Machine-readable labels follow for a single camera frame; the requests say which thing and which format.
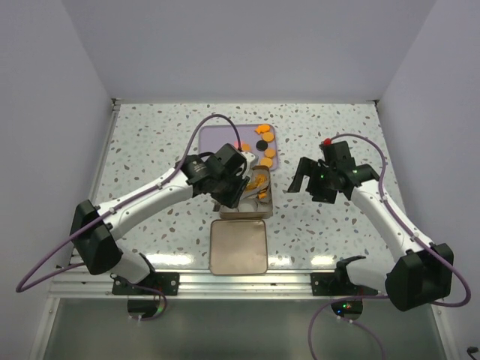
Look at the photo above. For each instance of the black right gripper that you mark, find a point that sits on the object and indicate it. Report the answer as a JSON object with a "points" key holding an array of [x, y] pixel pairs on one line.
{"points": [[313, 180]]}

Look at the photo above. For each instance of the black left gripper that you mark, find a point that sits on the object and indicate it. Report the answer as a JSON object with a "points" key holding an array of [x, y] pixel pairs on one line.
{"points": [[232, 193]]}

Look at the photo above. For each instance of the gold tin lid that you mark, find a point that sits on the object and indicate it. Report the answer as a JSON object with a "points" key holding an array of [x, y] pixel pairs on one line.
{"points": [[238, 247]]}

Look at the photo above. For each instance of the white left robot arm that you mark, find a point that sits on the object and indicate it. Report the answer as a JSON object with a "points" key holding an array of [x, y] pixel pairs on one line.
{"points": [[96, 229]]}

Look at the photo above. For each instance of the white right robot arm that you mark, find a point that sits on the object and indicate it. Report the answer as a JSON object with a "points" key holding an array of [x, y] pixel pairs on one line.
{"points": [[420, 272]]}

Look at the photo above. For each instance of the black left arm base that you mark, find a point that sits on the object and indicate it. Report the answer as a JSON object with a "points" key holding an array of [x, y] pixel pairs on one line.
{"points": [[163, 282]]}

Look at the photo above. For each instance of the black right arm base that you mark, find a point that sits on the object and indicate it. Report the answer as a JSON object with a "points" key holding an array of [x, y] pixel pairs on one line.
{"points": [[353, 276]]}

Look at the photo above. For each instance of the gold cookie tin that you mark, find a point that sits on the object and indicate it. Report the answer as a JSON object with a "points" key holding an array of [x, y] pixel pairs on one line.
{"points": [[261, 209]]}

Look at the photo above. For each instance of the yellow round dotted cookie lower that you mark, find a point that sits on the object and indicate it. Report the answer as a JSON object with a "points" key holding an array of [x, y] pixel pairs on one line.
{"points": [[266, 161]]}

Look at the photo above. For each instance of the yellow round dotted cookie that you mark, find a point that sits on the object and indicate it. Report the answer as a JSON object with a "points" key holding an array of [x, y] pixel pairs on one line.
{"points": [[266, 161], [268, 137]]}

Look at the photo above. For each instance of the black sandwich cookie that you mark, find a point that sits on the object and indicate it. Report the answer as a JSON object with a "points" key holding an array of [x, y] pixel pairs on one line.
{"points": [[262, 145]]}

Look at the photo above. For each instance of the orange flower cookie right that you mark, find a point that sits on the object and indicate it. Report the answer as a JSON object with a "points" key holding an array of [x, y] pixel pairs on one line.
{"points": [[270, 153]]}

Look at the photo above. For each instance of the lilac plastic tray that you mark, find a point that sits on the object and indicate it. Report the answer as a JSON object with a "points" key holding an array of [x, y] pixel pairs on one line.
{"points": [[211, 138]]}

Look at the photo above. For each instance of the yellow round dotted cookie upper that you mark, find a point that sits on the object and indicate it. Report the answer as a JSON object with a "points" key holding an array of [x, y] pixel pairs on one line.
{"points": [[268, 137]]}

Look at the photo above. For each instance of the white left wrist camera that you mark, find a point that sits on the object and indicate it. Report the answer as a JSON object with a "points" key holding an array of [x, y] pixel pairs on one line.
{"points": [[251, 159]]}

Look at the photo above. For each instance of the aluminium front rail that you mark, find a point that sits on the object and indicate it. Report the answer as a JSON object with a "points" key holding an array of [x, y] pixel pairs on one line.
{"points": [[282, 280]]}

